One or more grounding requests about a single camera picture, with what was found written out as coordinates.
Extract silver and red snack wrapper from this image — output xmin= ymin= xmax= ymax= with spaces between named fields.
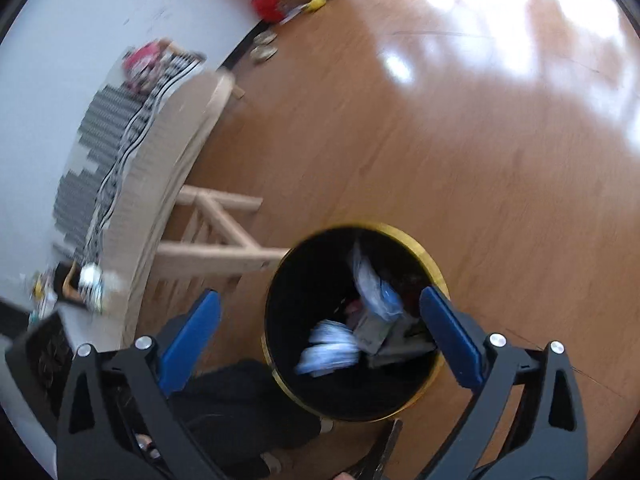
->
xmin=77 ymin=262 xmax=123 ymax=316

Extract red bag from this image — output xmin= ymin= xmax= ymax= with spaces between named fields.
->
xmin=251 ymin=0 xmax=286 ymax=23

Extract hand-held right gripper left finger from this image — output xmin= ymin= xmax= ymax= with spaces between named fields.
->
xmin=56 ymin=289 xmax=231 ymax=480

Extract white wooden table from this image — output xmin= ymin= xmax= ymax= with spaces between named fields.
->
xmin=150 ymin=72 xmax=291 ymax=306

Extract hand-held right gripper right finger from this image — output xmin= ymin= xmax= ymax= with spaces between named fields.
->
xmin=419 ymin=286 xmax=591 ymax=480

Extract black box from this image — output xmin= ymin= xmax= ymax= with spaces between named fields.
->
xmin=5 ymin=310 xmax=76 ymax=418

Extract person's black trousers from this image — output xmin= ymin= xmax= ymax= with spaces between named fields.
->
xmin=135 ymin=360 xmax=323 ymax=480

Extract white and blue wipes packet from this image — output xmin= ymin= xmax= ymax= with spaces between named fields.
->
xmin=350 ymin=242 xmax=406 ymax=321

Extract black bin with gold rim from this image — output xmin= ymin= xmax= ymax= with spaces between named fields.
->
xmin=260 ymin=222 xmax=451 ymax=423

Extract sofa with striped blanket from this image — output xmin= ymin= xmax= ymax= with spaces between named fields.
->
xmin=52 ymin=50 xmax=208 ymax=261

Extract white blue striped wrapper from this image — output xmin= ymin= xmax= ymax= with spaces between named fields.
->
xmin=295 ymin=320 xmax=361 ymax=377

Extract pink plush toy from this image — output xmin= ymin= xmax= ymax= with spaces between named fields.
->
xmin=122 ymin=40 xmax=173 ymax=92

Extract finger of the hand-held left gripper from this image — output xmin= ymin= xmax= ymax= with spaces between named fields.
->
xmin=350 ymin=417 xmax=405 ymax=480

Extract wooden sofa frame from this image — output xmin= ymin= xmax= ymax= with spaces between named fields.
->
xmin=52 ymin=260 xmax=83 ymax=306

